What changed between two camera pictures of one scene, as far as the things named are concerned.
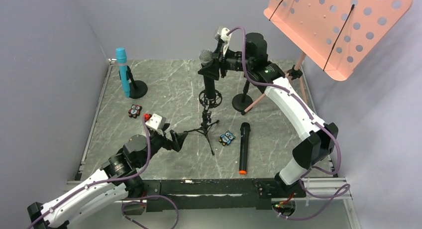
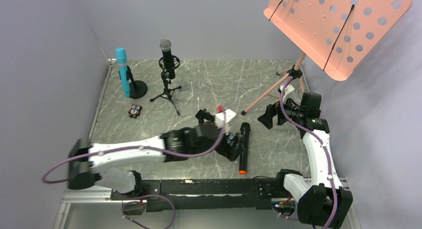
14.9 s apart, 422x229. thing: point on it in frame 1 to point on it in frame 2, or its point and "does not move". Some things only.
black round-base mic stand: x=138 y=89 does not move
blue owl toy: x=226 y=139 does not move
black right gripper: x=217 y=66 to x=275 y=113
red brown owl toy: x=135 y=111 does not move
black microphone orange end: x=245 y=128 does not move
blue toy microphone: x=121 y=59 does not move
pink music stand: x=338 y=30 does not move
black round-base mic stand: x=240 y=102 to x=205 y=117
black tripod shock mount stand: x=206 y=118 to x=164 y=76
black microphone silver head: x=205 y=56 to x=165 y=45
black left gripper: x=167 y=140 to x=227 y=145
